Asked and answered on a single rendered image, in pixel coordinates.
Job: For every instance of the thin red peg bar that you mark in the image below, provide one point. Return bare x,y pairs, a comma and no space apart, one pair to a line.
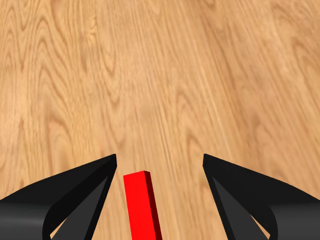
140,207

